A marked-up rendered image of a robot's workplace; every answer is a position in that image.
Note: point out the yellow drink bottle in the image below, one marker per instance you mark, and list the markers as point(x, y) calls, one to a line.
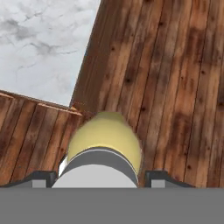
point(106, 143)

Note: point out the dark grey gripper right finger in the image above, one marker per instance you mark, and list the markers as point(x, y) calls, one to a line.
point(159, 178)

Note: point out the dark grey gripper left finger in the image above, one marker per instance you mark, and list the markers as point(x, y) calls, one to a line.
point(40, 178)

